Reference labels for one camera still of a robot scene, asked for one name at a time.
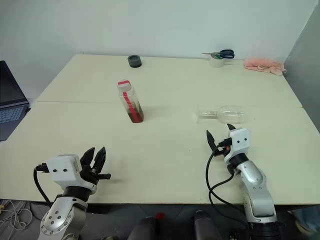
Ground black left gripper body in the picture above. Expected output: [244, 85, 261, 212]
[79, 163, 112, 187]

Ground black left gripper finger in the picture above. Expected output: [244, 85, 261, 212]
[79, 147, 96, 167]
[90, 146, 107, 174]

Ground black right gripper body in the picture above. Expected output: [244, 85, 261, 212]
[213, 137, 233, 155]

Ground clear wine glass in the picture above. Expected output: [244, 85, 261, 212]
[197, 104, 246, 125]

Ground clear bottle with red contents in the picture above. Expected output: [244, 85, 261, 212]
[115, 79, 145, 124]

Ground white bottle cap red tape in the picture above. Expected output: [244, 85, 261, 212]
[116, 79, 133, 92]

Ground white tape roll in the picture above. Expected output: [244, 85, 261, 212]
[209, 53, 225, 69]

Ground pink cloth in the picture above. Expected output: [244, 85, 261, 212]
[243, 56, 288, 76]

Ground dark laptop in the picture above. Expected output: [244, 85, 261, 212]
[0, 60, 32, 143]

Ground grey partition panel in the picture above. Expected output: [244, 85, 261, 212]
[281, 0, 320, 142]

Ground black round tape roll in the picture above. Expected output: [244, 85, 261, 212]
[127, 54, 143, 69]

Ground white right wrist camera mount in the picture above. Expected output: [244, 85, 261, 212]
[223, 128, 251, 164]

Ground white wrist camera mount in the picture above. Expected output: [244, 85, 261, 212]
[223, 128, 251, 164]
[46, 154, 97, 195]

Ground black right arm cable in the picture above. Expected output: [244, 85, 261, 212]
[205, 146, 251, 227]

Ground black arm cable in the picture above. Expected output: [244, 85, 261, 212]
[33, 163, 53, 204]
[205, 146, 251, 227]

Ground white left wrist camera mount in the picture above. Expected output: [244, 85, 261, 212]
[46, 154, 97, 195]

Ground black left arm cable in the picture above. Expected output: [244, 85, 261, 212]
[33, 163, 53, 204]

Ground blue-handled scissors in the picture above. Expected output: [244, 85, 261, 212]
[201, 49, 236, 60]

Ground white cord bundle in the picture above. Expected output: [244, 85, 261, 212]
[0, 198, 34, 232]

